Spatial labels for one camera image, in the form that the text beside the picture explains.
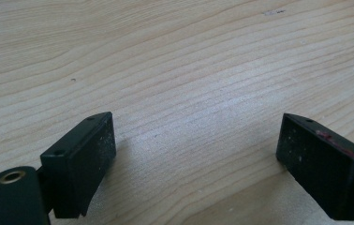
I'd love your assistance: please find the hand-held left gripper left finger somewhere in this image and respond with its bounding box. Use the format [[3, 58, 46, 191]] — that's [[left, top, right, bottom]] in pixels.
[[39, 111, 117, 219]]

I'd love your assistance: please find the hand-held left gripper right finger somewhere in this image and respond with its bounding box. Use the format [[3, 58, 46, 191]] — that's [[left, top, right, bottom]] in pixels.
[[275, 112, 354, 221]]

